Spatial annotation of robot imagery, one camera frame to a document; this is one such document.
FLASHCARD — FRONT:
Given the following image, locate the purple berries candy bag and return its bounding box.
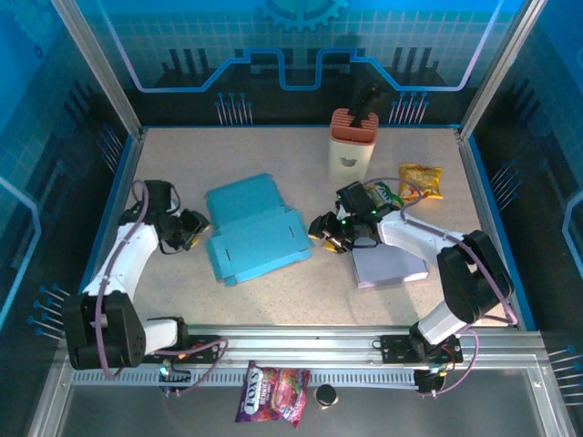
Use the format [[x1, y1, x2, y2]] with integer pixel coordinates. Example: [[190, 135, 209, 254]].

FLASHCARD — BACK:
[[234, 360, 312, 429]]

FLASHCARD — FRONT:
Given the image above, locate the lavender paper box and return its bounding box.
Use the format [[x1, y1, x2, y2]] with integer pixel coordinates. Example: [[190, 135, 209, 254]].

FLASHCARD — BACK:
[[349, 243, 430, 290]]

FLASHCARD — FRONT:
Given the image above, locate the small controller board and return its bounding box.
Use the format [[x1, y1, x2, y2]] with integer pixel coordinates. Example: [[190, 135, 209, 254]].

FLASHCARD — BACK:
[[413, 366, 450, 396], [158, 361, 192, 396]]

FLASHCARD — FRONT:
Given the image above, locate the cream knife block coral top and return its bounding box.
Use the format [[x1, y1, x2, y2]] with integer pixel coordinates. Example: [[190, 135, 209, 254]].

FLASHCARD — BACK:
[[327, 107, 380, 186]]

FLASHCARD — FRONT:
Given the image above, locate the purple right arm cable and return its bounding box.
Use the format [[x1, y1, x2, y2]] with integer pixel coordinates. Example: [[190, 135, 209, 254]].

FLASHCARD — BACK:
[[363, 177, 520, 398]]

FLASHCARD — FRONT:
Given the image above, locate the slotted metal cable duct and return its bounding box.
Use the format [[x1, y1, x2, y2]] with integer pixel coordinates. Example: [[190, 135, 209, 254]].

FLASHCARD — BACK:
[[71, 369, 423, 389]]

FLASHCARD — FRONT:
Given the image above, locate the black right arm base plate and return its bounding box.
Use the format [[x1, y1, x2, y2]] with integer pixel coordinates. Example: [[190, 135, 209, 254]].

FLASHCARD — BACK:
[[379, 334, 465, 365]]

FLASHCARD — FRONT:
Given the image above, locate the blue paper box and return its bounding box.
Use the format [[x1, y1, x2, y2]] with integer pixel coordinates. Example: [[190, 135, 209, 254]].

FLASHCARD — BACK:
[[203, 172, 315, 287]]

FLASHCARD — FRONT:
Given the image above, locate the black knife handle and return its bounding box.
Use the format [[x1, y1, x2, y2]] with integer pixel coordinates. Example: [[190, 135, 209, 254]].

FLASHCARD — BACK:
[[348, 80, 387, 129]]

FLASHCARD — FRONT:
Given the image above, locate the black round cap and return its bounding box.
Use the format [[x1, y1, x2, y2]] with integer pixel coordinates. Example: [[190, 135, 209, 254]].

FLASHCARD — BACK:
[[313, 383, 339, 411]]

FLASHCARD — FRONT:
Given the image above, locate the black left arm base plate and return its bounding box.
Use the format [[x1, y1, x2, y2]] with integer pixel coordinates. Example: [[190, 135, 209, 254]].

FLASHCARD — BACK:
[[138, 334, 223, 365]]

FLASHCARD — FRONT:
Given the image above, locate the orange yellow snack bag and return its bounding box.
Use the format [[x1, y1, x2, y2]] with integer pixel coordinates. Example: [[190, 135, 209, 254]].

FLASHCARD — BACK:
[[398, 162, 444, 201]]

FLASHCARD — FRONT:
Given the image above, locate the aluminium corner post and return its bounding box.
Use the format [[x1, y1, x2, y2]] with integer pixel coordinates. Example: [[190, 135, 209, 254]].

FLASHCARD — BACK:
[[50, 0, 148, 140], [457, 0, 547, 140]]

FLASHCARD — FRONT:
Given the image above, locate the aluminium rail frame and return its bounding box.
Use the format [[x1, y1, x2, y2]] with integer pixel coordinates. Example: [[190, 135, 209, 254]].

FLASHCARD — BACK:
[[54, 325, 550, 370]]

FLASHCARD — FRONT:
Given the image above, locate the green yellow candy bag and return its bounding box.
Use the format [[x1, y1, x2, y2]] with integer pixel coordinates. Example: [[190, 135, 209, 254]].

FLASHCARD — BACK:
[[363, 180, 405, 211]]

